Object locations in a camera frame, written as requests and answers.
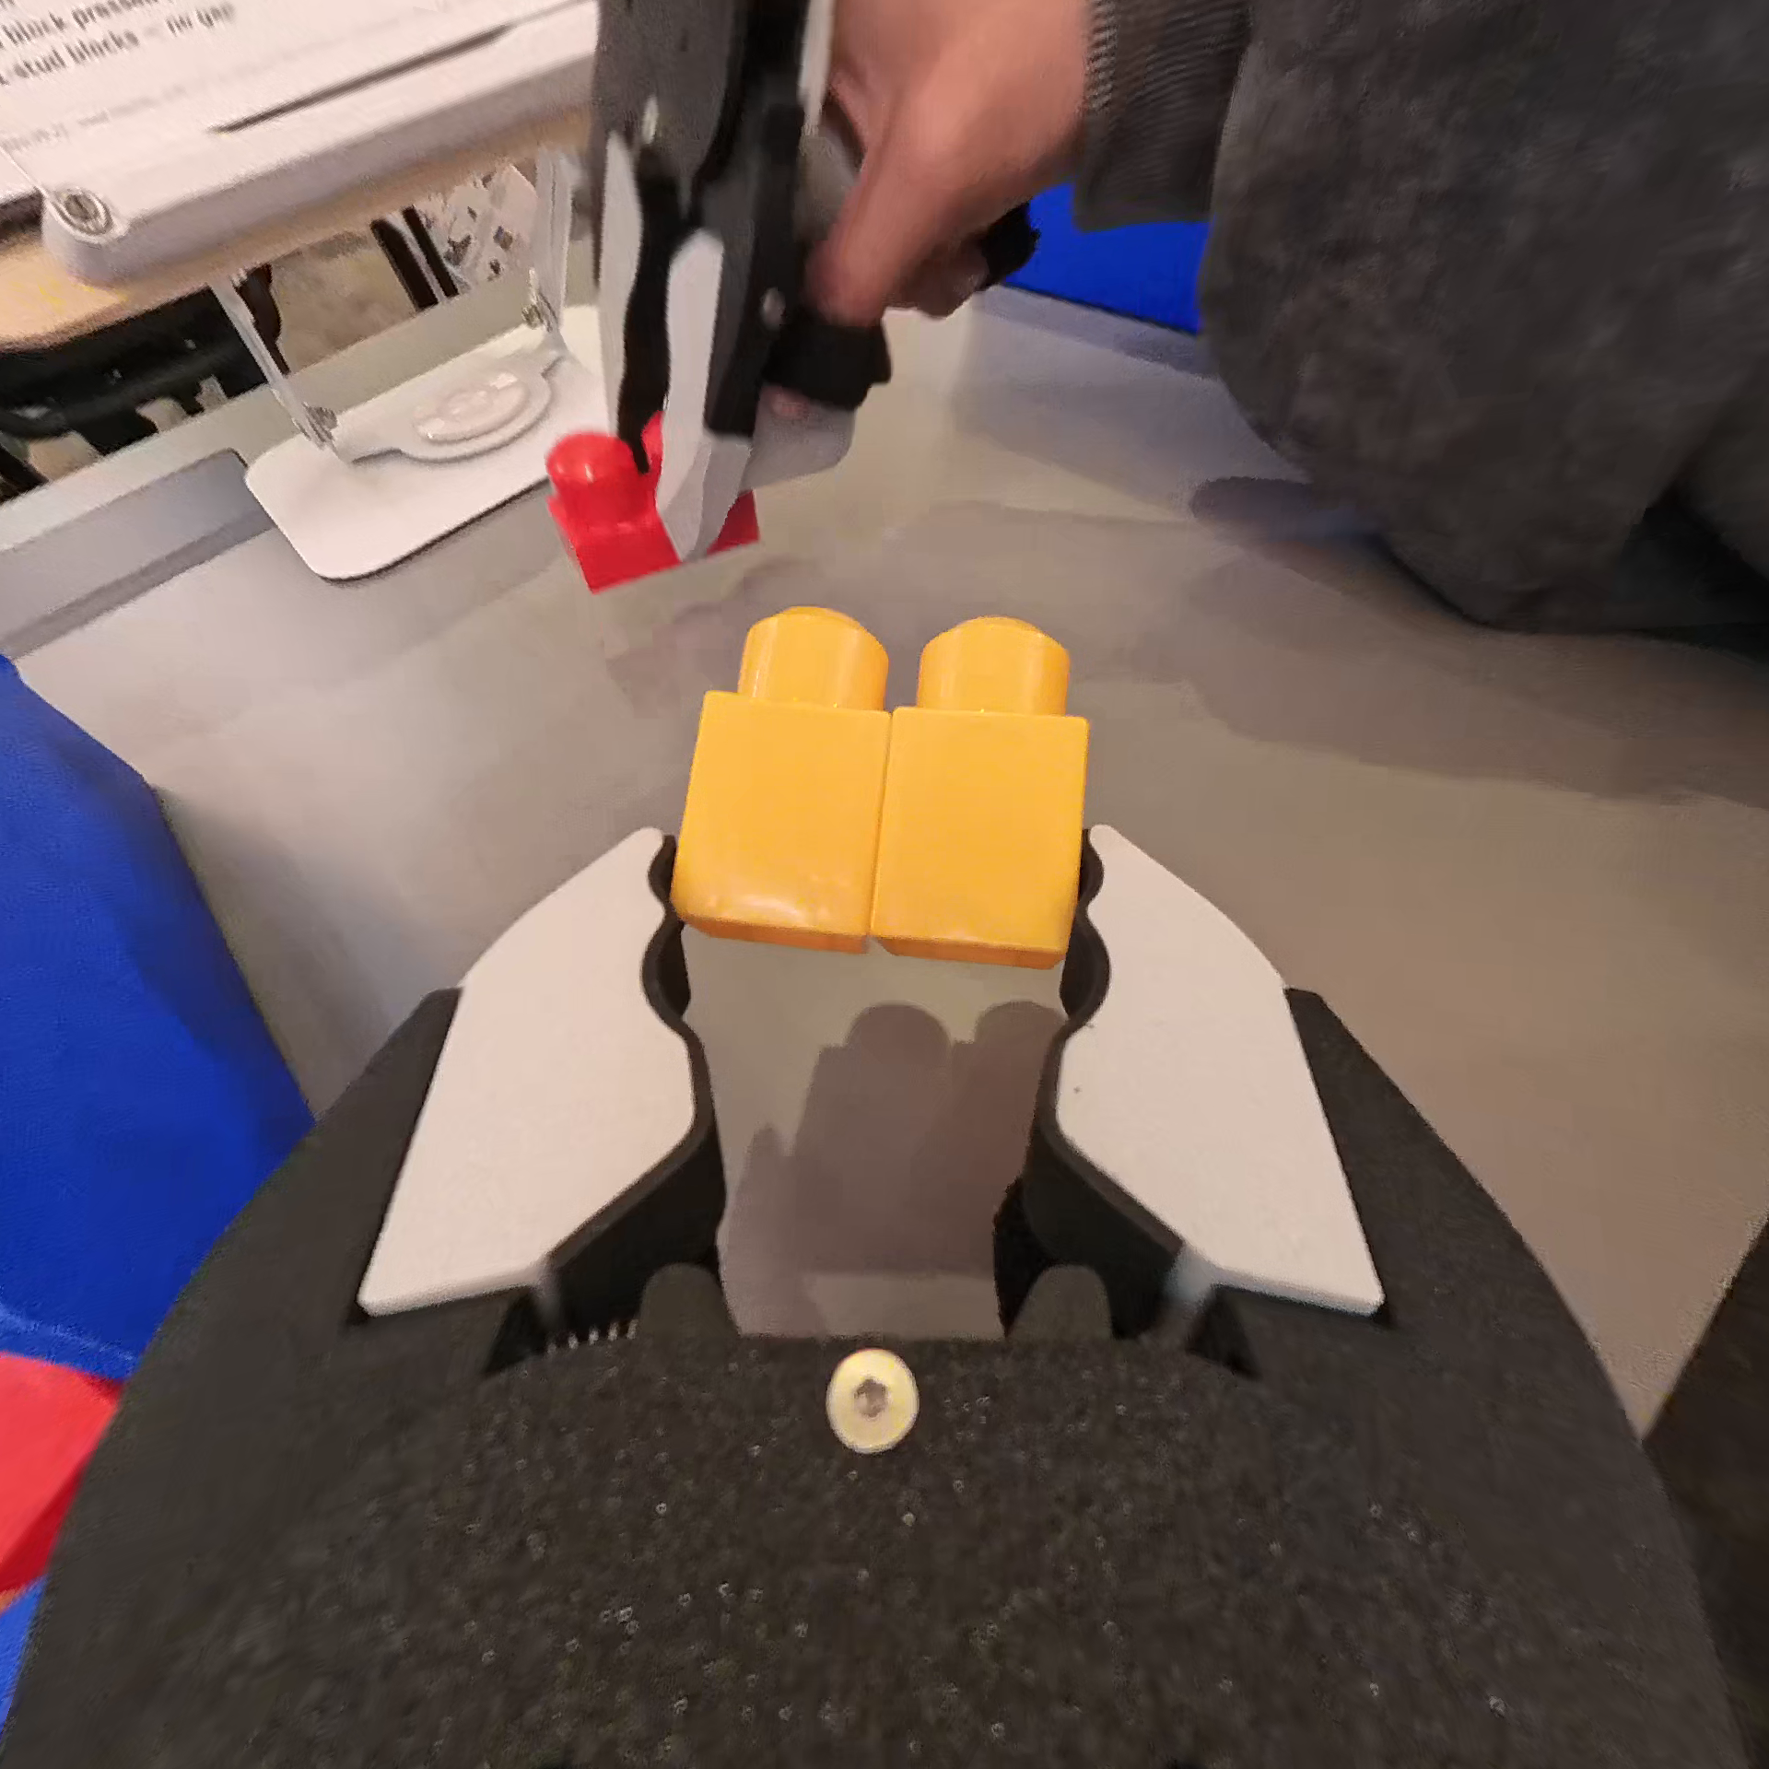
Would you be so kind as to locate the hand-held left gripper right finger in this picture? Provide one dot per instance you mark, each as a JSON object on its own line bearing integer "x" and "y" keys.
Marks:
{"x": 1216, "y": 1134}

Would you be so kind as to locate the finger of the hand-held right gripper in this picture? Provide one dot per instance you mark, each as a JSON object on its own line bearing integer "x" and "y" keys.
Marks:
{"x": 691, "y": 346}
{"x": 618, "y": 250}

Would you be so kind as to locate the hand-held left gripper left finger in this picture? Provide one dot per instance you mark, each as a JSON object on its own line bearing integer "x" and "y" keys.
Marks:
{"x": 540, "y": 1106}

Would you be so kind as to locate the red two-stud toy block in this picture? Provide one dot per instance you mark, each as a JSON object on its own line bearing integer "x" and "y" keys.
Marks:
{"x": 608, "y": 526}

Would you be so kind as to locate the yellow one-stud toy block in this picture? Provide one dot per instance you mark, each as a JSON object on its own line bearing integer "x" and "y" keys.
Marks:
{"x": 781, "y": 815}

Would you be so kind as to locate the blue divided plastic bin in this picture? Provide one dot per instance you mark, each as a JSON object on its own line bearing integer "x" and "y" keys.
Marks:
{"x": 125, "y": 1037}

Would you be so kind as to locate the person's right forearm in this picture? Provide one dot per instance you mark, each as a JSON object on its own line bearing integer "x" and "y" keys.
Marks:
{"x": 1452, "y": 276}

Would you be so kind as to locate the grey desk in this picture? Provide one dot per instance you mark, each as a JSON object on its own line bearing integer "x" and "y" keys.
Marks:
{"x": 1381, "y": 897}

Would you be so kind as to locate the person's right hand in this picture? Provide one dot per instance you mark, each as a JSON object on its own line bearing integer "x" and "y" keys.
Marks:
{"x": 955, "y": 124}

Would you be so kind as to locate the white folding book stand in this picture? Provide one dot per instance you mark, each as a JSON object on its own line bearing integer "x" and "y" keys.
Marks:
{"x": 415, "y": 483}

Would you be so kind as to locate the printed instruction sheet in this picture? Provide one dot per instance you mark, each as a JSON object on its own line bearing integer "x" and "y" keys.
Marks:
{"x": 206, "y": 71}

